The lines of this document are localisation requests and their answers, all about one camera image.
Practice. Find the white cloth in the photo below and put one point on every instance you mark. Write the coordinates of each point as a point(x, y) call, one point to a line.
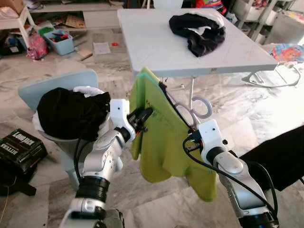
point(213, 14)

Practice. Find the white low console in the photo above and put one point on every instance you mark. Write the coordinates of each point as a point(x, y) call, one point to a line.
point(97, 18)

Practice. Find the white step stool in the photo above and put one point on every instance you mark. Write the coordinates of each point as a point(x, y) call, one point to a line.
point(26, 21)

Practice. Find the black garment pile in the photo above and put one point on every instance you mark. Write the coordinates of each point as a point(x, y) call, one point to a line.
point(202, 42)

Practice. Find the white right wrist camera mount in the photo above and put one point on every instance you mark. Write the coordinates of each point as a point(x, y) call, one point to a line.
point(211, 137)

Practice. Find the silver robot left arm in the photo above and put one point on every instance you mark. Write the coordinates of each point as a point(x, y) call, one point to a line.
point(102, 159)

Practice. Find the cartoon print baby bouncer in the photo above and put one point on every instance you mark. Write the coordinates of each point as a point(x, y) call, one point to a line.
point(285, 51)

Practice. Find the brown game board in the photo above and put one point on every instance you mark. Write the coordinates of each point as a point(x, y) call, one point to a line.
point(75, 21)

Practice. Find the grey ribbed box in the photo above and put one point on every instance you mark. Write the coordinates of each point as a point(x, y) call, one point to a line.
point(287, 28)

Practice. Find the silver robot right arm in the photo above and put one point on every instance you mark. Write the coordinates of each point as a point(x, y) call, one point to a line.
point(232, 166)

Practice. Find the pale blue kids chair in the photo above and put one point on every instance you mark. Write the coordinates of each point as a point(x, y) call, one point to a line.
point(57, 85)

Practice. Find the brown cardboard box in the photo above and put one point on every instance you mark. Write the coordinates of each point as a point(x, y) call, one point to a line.
point(10, 5)

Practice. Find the red blue kids backpack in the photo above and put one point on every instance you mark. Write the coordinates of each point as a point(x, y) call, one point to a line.
point(211, 5)

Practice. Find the large black garment heap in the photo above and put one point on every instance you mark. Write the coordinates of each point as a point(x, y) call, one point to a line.
point(66, 114)

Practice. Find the pink kids backpack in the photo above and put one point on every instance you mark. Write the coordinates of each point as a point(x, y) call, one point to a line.
point(38, 47)

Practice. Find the black printed carton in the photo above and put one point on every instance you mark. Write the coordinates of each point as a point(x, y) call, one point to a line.
point(21, 149)

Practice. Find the light blue toy bin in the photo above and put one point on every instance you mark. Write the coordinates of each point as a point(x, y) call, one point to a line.
point(61, 46)

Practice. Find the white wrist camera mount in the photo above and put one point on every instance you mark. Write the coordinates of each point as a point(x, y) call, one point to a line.
point(211, 137)
point(118, 111)

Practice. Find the white paper sheet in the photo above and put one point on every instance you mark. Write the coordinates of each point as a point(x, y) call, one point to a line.
point(102, 48)

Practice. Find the tan book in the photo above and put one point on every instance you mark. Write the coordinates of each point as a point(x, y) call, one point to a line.
point(84, 55)

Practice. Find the black storage basket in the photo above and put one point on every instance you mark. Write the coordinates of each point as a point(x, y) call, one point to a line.
point(12, 46)

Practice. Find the white rolling storage trolley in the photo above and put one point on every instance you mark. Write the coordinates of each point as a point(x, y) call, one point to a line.
point(251, 16)

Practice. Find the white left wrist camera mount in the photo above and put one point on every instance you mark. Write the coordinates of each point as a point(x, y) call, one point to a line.
point(118, 111)

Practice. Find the green shirt with maroon collar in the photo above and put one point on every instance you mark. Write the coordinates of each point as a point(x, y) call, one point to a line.
point(161, 152)

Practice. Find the green storage bin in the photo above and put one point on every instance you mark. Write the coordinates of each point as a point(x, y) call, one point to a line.
point(45, 31)

